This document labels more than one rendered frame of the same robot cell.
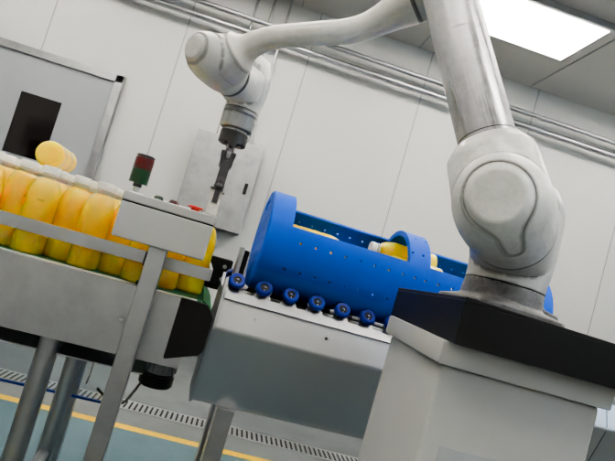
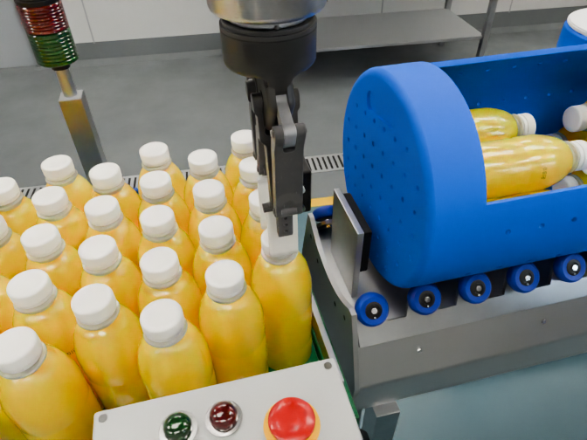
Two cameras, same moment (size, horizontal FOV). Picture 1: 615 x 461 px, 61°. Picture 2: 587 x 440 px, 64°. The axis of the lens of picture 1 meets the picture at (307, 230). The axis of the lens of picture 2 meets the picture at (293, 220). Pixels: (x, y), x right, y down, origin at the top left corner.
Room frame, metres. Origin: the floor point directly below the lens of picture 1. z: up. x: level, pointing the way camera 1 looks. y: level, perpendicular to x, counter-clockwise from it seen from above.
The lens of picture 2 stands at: (1.01, 0.26, 1.46)
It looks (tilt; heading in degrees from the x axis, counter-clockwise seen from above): 41 degrees down; 357
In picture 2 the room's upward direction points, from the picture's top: 1 degrees counter-clockwise
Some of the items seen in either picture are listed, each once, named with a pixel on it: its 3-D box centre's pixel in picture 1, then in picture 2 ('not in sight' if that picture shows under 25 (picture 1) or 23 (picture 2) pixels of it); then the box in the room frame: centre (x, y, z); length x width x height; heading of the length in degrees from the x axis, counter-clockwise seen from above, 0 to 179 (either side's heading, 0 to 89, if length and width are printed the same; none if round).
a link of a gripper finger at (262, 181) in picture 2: not in sight; (272, 202); (1.41, 0.26, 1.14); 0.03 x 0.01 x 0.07; 101
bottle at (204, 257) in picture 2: not in sight; (225, 292); (1.41, 0.33, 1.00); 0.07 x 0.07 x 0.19
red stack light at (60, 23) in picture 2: (144, 164); (43, 15); (1.78, 0.60, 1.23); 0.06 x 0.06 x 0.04
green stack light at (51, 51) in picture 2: (139, 176); (53, 44); (1.78, 0.60, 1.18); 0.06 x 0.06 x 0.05
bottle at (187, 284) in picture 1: (198, 255); (282, 304); (1.39, 0.26, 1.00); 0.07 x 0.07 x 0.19
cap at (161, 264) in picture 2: not in sight; (160, 267); (1.36, 0.38, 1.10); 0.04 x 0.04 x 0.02
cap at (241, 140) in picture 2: not in sight; (245, 143); (1.60, 0.30, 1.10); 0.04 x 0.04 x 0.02
